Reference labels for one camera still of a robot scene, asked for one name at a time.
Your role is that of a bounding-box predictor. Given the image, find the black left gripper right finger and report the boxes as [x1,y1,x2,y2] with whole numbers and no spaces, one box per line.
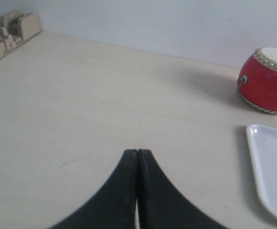
[136,149,225,229]

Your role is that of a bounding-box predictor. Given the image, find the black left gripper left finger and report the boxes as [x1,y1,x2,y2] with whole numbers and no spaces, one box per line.
[52,149,137,229]

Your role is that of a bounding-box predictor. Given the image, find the small red drum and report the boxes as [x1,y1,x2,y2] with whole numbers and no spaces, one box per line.
[237,47,277,115]

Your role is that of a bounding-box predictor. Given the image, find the white rectangular plastic tray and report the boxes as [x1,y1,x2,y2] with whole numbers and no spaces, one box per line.
[246,124,277,219]

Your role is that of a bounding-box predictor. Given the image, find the beige moulded cardboard holder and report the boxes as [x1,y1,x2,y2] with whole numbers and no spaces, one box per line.
[0,10,41,60]

